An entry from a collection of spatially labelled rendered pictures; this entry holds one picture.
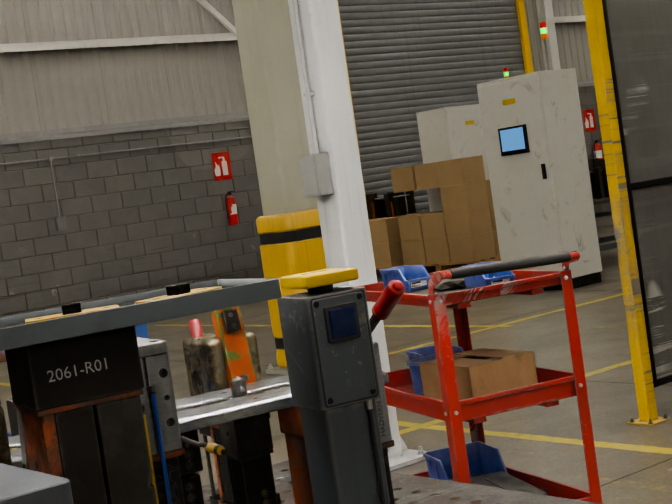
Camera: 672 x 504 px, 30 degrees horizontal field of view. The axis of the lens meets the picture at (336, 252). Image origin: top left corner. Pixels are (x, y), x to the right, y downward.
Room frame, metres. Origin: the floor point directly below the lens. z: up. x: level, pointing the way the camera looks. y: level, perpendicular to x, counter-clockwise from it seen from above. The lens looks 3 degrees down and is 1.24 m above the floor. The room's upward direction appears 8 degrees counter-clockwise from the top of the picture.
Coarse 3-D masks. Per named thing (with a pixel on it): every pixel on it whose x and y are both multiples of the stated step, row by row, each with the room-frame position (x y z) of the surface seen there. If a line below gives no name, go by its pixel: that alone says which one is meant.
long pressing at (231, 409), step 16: (256, 384) 1.64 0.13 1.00; (272, 384) 1.62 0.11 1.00; (288, 384) 1.61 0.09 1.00; (176, 400) 1.60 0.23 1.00; (192, 400) 1.58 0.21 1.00; (208, 400) 1.56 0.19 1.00; (224, 400) 1.56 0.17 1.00; (240, 400) 1.52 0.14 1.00; (256, 400) 1.48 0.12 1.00; (272, 400) 1.48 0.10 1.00; (288, 400) 1.49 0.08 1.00; (192, 416) 1.44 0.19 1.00; (208, 416) 1.44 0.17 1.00; (224, 416) 1.45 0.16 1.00; (240, 416) 1.46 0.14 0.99; (16, 464) 1.33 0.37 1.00
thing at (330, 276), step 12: (288, 276) 1.25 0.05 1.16; (300, 276) 1.23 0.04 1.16; (312, 276) 1.22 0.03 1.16; (324, 276) 1.22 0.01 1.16; (336, 276) 1.23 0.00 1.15; (348, 276) 1.23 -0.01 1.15; (288, 288) 1.25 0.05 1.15; (300, 288) 1.23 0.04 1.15; (312, 288) 1.24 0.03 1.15; (324, 288) 1.24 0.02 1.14
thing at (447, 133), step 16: (432, 112) 15.59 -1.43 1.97; (448, 112) 15.45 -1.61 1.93; (464, 112) 15.63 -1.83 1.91; (432, 128) 15.62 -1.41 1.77; (448, 128) 15.43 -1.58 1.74; (464, 128) 15.61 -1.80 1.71; (480, 128) 15.79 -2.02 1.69; (432, 144) 15.65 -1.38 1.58; (448, 144) 15.44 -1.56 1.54; (464, 144) 15.58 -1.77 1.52; (480, 144) 15.77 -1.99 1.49; (432, 160) 15.68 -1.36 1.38; (432, 192) 15.74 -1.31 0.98; (432, 208) 15.77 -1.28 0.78
